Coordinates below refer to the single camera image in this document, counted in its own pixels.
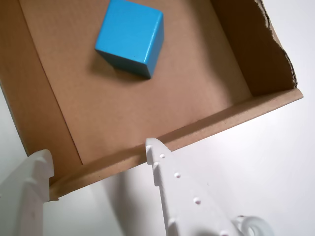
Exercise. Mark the brown cardboard box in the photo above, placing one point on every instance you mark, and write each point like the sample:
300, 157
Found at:
147, 110

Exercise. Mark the blue cube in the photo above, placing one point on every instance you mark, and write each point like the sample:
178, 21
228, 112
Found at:
128, 32

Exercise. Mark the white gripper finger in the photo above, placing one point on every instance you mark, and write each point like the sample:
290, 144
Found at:
22, 209
187, 209

